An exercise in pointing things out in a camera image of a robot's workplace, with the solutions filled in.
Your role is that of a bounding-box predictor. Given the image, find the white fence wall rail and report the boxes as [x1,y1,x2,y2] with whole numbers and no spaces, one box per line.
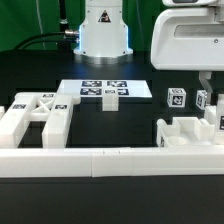
[0,146,224,178]

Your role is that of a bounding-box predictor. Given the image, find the white chair back frame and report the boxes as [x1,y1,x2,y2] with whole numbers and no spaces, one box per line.
[0,92,81,149]

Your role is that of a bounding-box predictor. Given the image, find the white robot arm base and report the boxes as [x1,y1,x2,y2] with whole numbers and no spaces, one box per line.
[74,0,133,65]

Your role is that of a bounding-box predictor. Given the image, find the white chair seat panel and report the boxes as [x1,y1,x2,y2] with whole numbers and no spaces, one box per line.
[156,117,224,147]

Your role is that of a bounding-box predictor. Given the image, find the black cable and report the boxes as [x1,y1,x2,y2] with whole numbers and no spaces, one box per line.
[13,29,81,51]

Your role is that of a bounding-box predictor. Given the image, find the white tagged cube part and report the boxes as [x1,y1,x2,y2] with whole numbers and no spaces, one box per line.
[167,88,186,108]

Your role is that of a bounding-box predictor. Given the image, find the white base tag plate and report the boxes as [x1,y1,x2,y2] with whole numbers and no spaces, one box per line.
[57,79,152,98]

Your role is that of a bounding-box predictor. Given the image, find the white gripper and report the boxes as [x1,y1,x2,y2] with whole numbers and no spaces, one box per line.
[151,0,224,95]

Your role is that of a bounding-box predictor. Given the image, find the small tagged cube right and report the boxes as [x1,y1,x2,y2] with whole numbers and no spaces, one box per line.
[196,90,207,110]

